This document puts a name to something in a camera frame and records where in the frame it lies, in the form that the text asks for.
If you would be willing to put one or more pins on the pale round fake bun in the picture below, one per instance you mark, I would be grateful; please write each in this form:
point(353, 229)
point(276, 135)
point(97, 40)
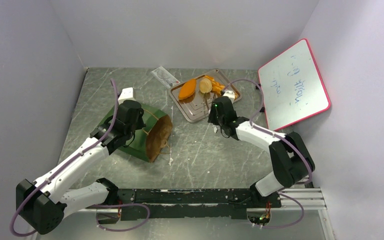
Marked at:
point(205, 85)

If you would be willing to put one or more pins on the smooth orange fake loaf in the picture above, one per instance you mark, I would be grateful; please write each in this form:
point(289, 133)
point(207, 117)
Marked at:
point(187, 89)

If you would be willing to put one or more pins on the clear plastic packet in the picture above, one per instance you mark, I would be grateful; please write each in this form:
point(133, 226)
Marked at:
point(165, 77)

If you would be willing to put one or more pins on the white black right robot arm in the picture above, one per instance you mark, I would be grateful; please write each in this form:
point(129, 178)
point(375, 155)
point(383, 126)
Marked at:
point(290, 159)

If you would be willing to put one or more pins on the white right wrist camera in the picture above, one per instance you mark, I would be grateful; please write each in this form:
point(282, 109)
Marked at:
point(230, 94)

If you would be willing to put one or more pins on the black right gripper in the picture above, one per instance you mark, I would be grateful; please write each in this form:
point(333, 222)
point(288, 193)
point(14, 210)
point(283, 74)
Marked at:
point(212, 118)

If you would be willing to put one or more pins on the braided orange fake bread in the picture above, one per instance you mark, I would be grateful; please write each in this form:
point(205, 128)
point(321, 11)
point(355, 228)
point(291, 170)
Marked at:
point(216, 86)

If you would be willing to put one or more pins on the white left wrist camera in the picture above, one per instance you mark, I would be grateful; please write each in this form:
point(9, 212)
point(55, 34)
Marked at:
point(126, 94)

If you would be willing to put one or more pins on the green paper bag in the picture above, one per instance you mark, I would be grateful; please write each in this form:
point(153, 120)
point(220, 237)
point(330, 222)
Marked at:
point(145, 144)

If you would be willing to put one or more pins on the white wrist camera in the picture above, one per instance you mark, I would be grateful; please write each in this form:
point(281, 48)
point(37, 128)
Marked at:
point(126, 94)
point(230, 94)

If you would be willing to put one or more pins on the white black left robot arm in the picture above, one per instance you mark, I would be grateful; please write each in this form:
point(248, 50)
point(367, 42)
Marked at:
point(45, 202)

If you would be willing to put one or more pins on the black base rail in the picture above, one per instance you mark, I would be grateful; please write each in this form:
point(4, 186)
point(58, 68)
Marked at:
point(189, 203)

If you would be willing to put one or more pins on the metal baking tray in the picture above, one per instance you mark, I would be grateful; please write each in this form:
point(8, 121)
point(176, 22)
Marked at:
point(193, 108)

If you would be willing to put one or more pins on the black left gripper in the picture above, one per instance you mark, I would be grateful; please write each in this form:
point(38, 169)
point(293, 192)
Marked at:
point(140, 123)

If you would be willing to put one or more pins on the pink framed whiteboard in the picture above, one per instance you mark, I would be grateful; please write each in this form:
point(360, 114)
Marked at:
point(292, 86)

